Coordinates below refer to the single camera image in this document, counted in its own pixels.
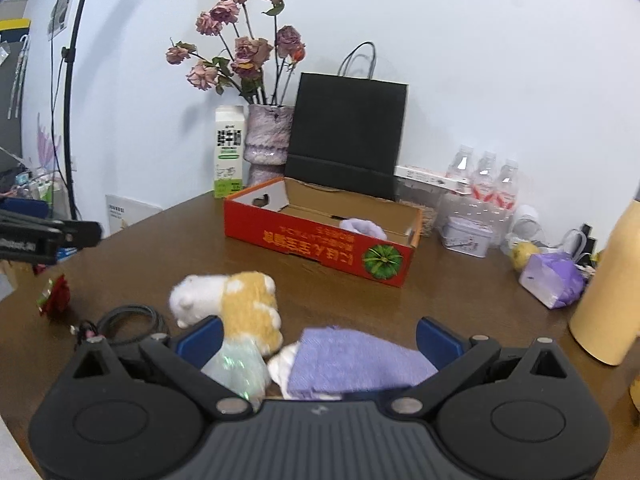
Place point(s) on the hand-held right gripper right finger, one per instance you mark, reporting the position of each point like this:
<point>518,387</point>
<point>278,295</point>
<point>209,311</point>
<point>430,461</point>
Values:
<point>440,342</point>

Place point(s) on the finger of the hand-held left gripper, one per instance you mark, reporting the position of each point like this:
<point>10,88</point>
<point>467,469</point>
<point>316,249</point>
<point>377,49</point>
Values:
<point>80,234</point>

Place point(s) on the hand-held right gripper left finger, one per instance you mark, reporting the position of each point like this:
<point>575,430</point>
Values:
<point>200,341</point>

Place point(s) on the iridescent plastic bag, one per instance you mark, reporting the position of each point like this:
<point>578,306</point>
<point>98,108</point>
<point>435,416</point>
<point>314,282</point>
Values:
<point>237,370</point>

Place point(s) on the white and yellow plush toy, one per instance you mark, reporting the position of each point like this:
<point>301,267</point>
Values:
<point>250,305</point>

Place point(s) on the purple towel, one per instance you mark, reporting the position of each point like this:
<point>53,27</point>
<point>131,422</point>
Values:
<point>350,365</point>

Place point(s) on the red cardboard box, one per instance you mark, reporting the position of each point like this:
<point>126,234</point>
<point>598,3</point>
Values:
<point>310,247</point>

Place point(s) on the white board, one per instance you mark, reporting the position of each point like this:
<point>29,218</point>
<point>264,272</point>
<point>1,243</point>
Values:
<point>130,212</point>

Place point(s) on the red candy wrapper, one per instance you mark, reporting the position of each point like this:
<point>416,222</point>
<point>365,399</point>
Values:
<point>57,295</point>

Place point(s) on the white tin box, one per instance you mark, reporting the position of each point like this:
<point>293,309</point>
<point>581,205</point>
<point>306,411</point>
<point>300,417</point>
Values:
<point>467,237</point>

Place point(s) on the black stand pole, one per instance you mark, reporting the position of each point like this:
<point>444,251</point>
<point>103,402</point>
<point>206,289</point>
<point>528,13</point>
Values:
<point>68,125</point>

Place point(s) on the yellow green apple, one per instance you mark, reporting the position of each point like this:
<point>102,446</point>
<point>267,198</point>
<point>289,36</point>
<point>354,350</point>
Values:
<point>524,255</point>

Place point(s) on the purple tissue pack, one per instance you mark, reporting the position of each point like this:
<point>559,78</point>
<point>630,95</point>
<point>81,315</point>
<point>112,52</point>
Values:
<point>550,280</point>

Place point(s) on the purple cloth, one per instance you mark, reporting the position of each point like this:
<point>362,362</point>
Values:
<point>362,227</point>

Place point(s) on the white green milk carton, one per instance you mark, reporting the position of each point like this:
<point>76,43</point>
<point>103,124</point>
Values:
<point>229,160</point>

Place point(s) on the white flat box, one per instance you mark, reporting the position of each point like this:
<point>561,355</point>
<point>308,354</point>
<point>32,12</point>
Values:
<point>425,175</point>

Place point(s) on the clear water bottle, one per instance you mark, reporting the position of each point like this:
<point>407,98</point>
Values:
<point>506,185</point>
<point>461,165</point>
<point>485,175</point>

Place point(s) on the yellow thermos bottle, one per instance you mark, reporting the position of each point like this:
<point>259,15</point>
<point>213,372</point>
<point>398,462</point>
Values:
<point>610,285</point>

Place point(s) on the small black device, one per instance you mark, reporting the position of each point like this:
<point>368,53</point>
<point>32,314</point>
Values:
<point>589,240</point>

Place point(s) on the purple textured vase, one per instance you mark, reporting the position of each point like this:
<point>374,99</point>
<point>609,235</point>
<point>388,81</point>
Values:
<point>267,135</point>

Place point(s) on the black paper bag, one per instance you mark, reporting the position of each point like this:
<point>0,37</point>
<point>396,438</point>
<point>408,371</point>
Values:
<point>345,135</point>

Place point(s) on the dried pink roses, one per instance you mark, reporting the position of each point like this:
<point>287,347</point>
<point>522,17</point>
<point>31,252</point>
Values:
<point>247,50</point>

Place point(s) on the wall poster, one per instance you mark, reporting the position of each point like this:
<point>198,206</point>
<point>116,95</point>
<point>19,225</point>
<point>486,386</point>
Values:
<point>62,10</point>

